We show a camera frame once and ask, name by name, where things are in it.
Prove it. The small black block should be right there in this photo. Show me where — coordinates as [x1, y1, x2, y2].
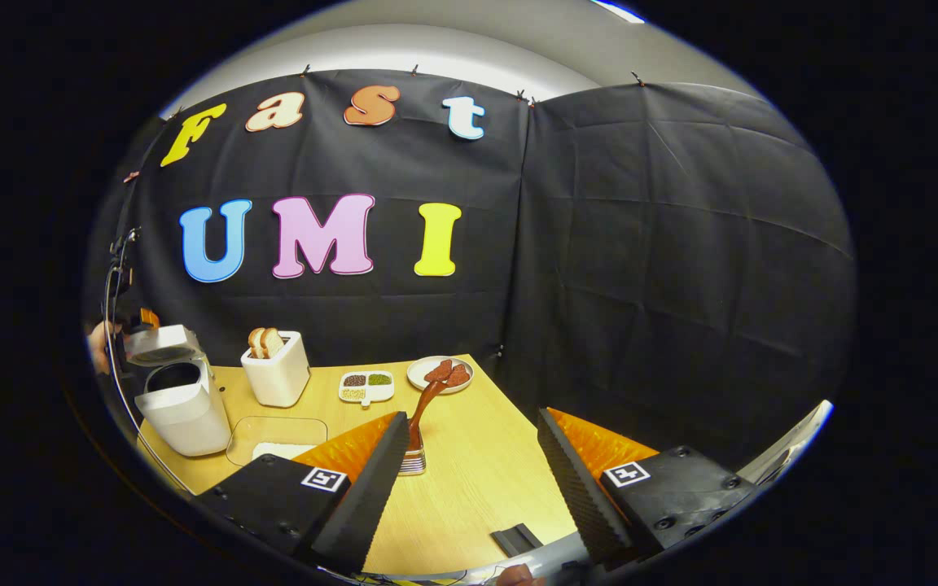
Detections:
[491, 523, 543, 558]

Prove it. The white rice cooker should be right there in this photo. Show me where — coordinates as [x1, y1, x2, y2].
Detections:
[123, 324, 233, 457]

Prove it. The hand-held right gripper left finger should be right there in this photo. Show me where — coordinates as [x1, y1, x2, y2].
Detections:
[195, 411, 410, 575]

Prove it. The white toaster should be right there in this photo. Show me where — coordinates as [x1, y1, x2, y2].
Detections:
[240, 330, 311, 408]

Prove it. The clear plastic tray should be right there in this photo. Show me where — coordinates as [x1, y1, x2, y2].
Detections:
[226, 416, 329, 467]

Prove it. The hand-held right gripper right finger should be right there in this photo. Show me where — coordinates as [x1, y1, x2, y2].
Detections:
[536, 407, 759, 568]

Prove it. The brown wooden spoon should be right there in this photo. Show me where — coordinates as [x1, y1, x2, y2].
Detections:
[406, 379, 447, 451]

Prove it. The metal wire chopstick holder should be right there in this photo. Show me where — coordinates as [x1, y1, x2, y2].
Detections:
[398, 423, 427, 476]

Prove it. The white divided dish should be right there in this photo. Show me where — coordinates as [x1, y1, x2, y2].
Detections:
[339, 370, 396, 407]

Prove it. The white round plate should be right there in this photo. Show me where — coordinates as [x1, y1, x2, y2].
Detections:
[406, 356, 475, 395]

